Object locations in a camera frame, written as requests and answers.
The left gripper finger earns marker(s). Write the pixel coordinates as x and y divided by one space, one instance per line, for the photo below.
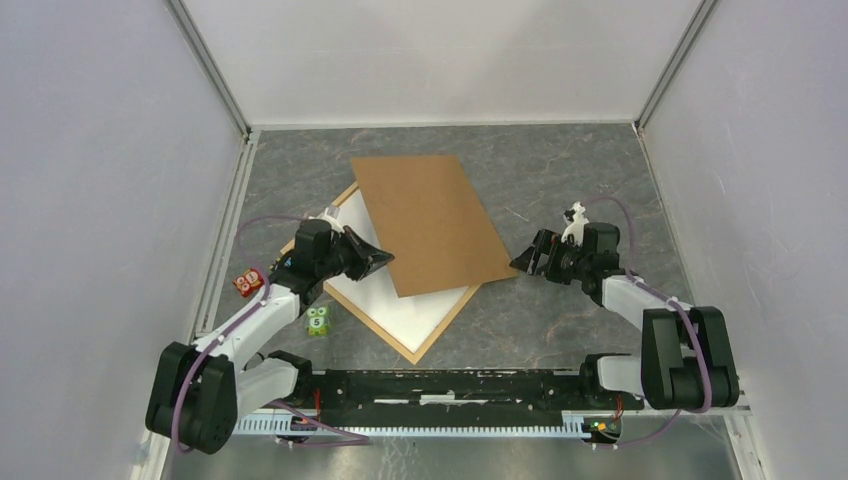
368 264
353 243

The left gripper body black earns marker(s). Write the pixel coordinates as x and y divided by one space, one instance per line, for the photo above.
343 258

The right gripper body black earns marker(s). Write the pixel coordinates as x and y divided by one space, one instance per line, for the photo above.
564 260

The brown cardboard backing board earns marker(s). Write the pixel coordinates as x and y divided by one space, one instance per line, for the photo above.
426 212

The wooden picture frame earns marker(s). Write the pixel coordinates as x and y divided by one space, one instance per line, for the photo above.
371 318

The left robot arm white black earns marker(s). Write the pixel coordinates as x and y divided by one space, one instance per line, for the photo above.
201 390

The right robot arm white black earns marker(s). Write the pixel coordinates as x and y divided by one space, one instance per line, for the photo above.
685 360

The green owl number toy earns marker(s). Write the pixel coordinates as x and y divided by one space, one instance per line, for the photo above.
318 320

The red small toy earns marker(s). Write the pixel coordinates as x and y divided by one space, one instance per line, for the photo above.
251 281

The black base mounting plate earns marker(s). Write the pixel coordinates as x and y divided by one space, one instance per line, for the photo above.
453 397

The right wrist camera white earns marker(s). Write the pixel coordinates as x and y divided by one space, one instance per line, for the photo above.
576 221

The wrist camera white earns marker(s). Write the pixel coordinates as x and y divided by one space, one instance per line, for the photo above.
330 214
576 221

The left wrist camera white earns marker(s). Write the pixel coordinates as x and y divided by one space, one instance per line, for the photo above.
330 214

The toothed aluminium rail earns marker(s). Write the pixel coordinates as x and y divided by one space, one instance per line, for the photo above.
280 423

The right aluminium corner post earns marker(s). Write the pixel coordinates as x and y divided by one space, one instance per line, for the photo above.
686 42

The aluminium corner post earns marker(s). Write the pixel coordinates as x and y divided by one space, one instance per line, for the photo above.
203 55
686 42

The left aluminium corner post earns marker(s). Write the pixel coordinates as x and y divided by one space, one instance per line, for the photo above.
203 55

